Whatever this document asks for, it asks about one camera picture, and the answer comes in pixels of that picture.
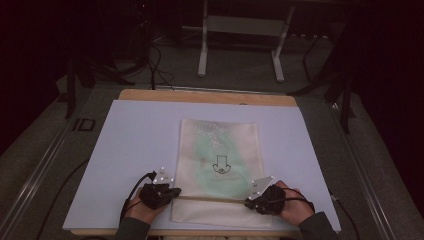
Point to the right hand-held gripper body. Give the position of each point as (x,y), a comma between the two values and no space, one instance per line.
(271,200)

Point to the green cloth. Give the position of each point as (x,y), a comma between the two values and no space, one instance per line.
(216,146)

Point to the white metal stand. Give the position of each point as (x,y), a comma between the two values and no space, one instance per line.
(243,26)

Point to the person's left hand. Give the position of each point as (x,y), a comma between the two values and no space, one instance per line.
(143,213)

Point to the person's right hand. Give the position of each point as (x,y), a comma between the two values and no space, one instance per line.
(298,210)

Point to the black tripod stand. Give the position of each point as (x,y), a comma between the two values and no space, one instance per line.
(71,86)
(346,100)

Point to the white mesh zipper bag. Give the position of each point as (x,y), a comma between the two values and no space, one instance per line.
(213,213)

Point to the light blue table mat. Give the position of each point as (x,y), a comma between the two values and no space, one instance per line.
(143,133)

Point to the wooden table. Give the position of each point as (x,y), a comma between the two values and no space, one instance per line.
(200,96)

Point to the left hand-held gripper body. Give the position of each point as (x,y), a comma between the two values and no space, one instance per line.
(155,196)

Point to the metal floor rail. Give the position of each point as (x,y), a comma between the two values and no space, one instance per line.
(31,181)
(366,180)

